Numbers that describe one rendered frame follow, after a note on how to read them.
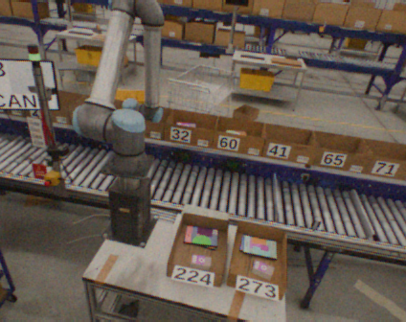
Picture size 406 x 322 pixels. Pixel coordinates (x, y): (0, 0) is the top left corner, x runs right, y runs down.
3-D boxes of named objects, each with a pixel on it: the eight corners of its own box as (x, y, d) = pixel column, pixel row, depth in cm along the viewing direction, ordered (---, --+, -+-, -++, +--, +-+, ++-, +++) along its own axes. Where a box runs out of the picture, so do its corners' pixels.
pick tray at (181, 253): (166, 276, 154) (166, 264, 148) (181, 223, 186) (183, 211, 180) (220, 288, 151) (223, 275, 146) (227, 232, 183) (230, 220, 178)
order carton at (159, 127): (117, 133, 246) (115, 114, 237) (129, 119, 271) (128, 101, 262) (164, 141, 243) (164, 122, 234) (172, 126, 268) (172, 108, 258)
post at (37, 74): (51, 195, 209) (22, 66, 161) (55, 191, 213) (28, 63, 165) (67, 197, 208) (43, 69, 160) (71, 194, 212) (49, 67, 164)
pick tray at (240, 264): (225, 286, 153) (228, 273, 147) (236, 232, 184) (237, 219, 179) (281, 301, 148) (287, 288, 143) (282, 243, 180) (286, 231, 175)
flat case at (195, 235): (216, 248, 170) (217, 246, 169) (184, 243, 170) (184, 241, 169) (217, 230, 181) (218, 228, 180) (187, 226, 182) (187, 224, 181)
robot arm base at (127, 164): (143, 176, 146) (144, 159, 141) (103, 171, 146) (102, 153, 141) (151, 156, 162) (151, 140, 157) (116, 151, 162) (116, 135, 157)
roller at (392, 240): (395, 252, 191) (390, 248, 191) (370, 200, 235) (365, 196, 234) (402, 248, 189) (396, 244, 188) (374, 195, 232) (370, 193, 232)
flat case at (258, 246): (277, 261, 167) (277, 259, 166) (242, 253, 168) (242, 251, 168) (276, 241, 178) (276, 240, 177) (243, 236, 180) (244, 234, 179)
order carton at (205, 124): (164, 141, 243) (164, 122, 234) (172, 126, 268) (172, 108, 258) (212, 149, 240) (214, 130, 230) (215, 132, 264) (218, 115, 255)
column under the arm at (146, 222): (144, 248, 167) (144, 203, 149) (101, 238, 170) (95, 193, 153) (159, 217, 189) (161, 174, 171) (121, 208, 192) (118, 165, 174)
